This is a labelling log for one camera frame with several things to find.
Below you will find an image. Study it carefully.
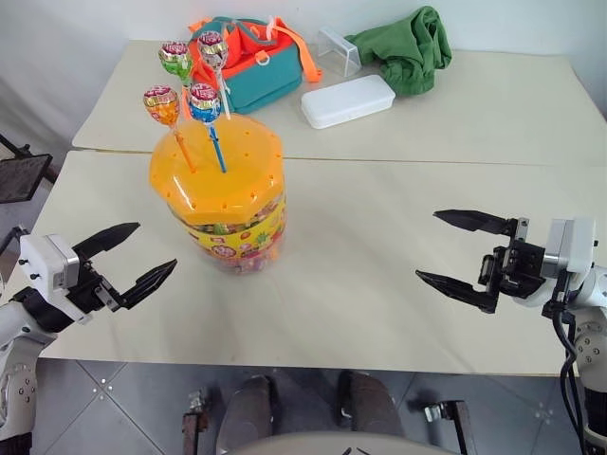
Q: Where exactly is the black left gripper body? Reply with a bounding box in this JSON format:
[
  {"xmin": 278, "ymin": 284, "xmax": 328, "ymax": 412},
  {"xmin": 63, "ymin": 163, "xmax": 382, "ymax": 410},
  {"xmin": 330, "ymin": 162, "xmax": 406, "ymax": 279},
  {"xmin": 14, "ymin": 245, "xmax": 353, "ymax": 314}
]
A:
[{"xmin": 69, "ymin": 255, "xmax": 122, "ymax": 315}]

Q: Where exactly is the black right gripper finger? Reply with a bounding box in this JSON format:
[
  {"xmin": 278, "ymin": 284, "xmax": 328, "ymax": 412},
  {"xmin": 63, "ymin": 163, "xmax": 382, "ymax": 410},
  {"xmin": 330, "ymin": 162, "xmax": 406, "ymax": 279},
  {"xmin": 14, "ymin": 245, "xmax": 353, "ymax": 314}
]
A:
[
  {"xmin": 414, "ymin": 268, "xmax": 500, "ymax": 316},
  {"xmin": 432, "ymin": 209, "xmax": 530, "ymax": 244}
]

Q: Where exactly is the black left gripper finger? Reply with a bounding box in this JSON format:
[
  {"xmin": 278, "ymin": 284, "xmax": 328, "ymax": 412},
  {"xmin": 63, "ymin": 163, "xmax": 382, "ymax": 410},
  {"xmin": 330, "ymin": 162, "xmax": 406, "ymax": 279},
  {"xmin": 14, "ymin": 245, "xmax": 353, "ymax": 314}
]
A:
[
  {"xmin": 112, "ymin": 258, "xmax": 179, "ymax": 313},
  {"xmin": 72, "ymin": 221, "xmax": 142, "ymax": 263}
]

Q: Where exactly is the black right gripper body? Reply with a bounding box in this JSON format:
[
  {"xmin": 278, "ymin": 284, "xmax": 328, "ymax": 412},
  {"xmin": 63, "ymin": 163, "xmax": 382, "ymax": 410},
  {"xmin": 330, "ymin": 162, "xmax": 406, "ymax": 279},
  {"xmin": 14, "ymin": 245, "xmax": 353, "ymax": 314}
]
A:
[{"xmin": 476, "ymin": 235, "xmax": 547, "ymax": 300}]

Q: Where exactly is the yellow-lidded lollipop jar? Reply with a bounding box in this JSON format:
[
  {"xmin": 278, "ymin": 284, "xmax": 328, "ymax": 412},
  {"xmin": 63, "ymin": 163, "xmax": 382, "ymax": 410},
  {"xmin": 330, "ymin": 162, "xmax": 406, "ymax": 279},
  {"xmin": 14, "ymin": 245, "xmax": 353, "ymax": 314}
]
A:
[{"xmin": 148, "ymin": 118, "xmax": 290, "ymax": 277}]

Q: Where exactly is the orange wrapped lollipop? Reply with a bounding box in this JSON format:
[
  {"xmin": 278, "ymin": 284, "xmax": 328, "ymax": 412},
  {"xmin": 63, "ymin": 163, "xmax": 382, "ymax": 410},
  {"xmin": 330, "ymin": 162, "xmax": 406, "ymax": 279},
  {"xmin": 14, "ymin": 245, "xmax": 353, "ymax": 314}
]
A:
[{"xmin": 142, "ymin": 84, "xmax": 197, "ymax": 173}]

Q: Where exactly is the blue wrapped lollipop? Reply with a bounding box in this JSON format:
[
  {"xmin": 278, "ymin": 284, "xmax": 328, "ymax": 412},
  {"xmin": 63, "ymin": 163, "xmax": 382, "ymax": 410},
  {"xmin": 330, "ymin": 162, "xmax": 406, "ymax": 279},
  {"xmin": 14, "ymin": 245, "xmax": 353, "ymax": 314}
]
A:
[{"xmin": 187, "ymin": 82, "xmax": 229, "ymax": 173}]

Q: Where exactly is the green wrapped lollipop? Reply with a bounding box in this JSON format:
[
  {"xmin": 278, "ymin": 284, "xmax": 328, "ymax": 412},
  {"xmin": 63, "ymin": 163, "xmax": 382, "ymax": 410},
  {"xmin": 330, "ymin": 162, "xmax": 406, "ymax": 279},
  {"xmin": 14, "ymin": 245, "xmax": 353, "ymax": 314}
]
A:
[{"xmin": 157, "ymin": 41, "xmax": 195, "ymax": 103}]

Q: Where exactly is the pink silver wrapped lollipop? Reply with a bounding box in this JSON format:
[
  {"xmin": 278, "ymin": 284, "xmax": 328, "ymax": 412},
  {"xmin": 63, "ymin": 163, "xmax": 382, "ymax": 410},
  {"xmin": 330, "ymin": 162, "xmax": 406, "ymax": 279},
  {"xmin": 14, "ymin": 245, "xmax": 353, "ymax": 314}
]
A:
[{"xmin": 195, "ymin": 31, "xmax": 232, "ymax": 120}]

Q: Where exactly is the black metal chair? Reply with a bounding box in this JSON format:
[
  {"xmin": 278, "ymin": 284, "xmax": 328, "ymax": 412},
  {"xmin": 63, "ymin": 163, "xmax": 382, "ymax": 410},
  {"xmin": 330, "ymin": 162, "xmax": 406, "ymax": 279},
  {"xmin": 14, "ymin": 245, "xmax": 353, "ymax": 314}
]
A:
[{"xmin": 0, "ymin": 134, "xmax": 54, "ymax": 206}]

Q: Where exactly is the rusty metal stand leg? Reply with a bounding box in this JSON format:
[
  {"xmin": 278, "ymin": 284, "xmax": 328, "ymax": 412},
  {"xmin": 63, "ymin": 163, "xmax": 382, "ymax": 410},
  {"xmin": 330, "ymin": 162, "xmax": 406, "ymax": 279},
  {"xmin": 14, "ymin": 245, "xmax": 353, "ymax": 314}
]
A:
[
  {"xmin": 181, "ymin": 387, "xmax": 213, "ymax": 455},
  {"xmin": 420, "ymin": 399, "xmax": 481, "ymax": 455}
]

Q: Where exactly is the dark rounded shape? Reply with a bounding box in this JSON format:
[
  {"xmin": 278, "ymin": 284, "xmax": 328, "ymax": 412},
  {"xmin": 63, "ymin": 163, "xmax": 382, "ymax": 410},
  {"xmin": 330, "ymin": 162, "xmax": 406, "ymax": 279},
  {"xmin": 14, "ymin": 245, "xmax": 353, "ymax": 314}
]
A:
[
  {"xmin": 335, "ymin": 370, "xmax": 405, "ymax": 445},
  {"xmin": 221, "ymin": 373, "xmax": 277, "ymax": 452}
]

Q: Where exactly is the white rectangular plastic box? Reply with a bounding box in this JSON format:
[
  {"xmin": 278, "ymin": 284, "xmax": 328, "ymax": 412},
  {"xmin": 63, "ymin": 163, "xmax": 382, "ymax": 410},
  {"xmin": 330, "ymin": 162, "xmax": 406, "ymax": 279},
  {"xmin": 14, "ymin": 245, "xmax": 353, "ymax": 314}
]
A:
[{"xmin": 300, "ymin": 73, "xmax": 397, "ymax": 131}]

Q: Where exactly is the green cloth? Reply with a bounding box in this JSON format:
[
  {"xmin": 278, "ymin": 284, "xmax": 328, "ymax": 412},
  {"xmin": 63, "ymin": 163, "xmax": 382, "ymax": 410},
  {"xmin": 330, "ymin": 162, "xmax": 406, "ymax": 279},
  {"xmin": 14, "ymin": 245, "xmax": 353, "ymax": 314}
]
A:
[{"xmin": 342, "ymin": 5, "xmax": 453, "ymax": 99}]

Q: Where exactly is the grey robot torso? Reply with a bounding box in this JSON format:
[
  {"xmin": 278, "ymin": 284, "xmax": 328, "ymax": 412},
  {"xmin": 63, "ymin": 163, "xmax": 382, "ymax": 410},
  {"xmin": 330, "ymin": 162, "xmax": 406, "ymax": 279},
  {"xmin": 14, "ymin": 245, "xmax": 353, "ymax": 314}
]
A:
[{"xmin": 245, "ymin": 429, "xmax": 454, "ymax": 455}]

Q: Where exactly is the clear plastic box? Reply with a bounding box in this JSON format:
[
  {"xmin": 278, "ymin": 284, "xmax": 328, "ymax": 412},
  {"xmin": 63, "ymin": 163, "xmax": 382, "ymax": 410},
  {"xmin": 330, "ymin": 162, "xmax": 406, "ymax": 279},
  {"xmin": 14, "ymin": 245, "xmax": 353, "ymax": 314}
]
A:
[{"xmin": 316, "ymin": 27, "xmax": 364, "ymax": 80}]

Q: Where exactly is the teal and orange bag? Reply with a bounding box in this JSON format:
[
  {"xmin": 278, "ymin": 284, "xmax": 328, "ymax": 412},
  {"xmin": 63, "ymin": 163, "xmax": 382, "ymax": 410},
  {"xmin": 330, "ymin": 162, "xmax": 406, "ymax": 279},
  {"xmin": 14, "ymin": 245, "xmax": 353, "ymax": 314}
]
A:
[{"xmin": 186, "ymin": 15, "xmax": 324, "ymax": 116}]

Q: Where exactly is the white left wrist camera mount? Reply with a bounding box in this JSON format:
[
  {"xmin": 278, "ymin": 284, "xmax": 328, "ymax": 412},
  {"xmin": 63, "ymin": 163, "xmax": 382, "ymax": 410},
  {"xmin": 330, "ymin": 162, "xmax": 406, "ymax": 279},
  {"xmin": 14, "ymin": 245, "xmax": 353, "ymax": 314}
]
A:
[{"xmin": 18, "ymin": 232, "xmax": 94, "ymax": 326}]

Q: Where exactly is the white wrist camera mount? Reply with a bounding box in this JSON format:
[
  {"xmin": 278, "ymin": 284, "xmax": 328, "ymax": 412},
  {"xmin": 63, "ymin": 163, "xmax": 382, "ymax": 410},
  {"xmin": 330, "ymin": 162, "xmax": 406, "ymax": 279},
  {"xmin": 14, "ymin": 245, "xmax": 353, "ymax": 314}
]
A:
[
  {"xmin": 18, "ymin": 232, "xmax": 94, "ymax": 326},
  {"xmin": 542, "ymin": 217, "xmax": 598, "ymax": 277}
]

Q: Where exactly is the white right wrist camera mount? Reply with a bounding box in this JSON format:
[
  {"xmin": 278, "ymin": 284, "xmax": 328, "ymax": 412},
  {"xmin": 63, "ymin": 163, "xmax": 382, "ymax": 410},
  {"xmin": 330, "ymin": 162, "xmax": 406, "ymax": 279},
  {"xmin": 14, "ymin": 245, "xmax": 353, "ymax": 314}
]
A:
[{"xmin": 542, "ymin": 217, "xmax": 598, "ymax": 277}]

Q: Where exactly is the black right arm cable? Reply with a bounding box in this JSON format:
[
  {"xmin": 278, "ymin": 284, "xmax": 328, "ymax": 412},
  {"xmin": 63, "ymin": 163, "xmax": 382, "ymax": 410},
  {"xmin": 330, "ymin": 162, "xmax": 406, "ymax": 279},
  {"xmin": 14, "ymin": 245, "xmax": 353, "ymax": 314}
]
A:
[{"xmin": 551, "ymin": 283, "xmax": 589, "ymax": 455}]

